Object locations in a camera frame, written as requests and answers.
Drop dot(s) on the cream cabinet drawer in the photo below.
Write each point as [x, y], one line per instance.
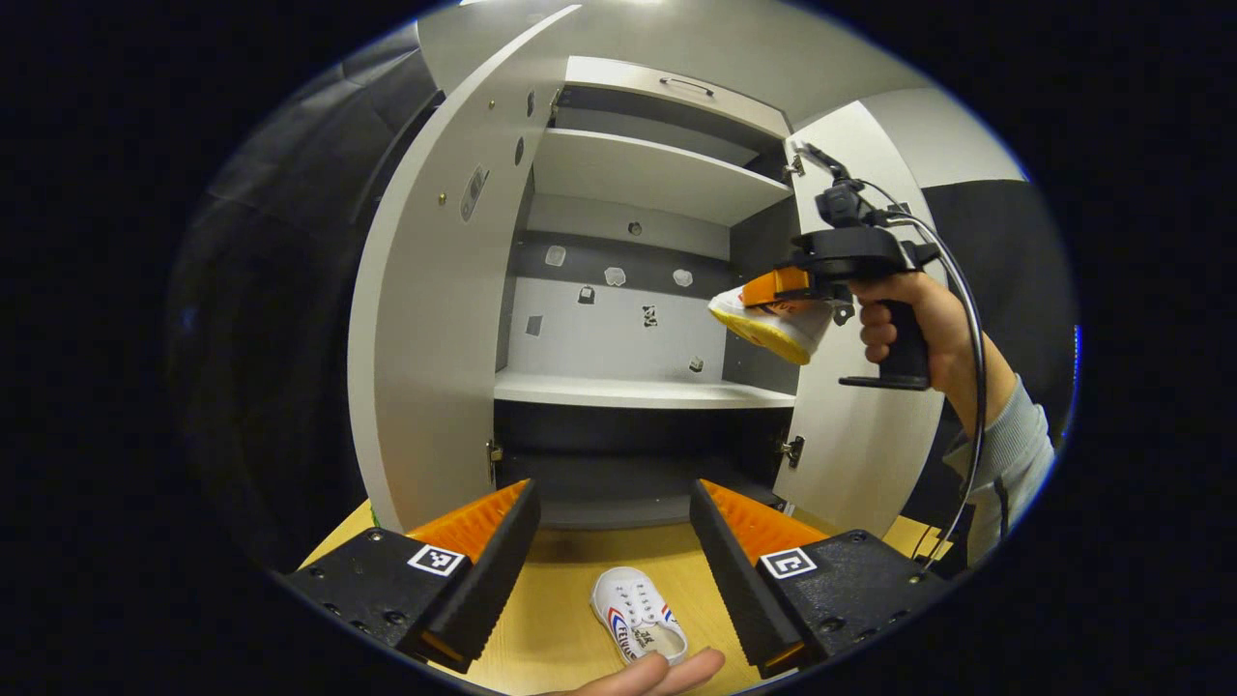
[618, 82]

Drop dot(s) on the white cabinet door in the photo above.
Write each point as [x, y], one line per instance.
[425, 338]
[850, 445]

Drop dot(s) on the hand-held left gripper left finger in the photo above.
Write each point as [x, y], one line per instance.
[493, 580]

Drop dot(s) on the white canvas shoe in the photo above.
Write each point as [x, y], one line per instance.
[773, 331]
[628, 594]

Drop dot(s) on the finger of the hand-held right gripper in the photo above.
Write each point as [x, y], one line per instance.
[773, 285]

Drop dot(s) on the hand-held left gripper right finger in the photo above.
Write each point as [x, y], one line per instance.
[739, 580]

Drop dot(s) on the black backdrop cloth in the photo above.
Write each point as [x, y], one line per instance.
[271, 338]

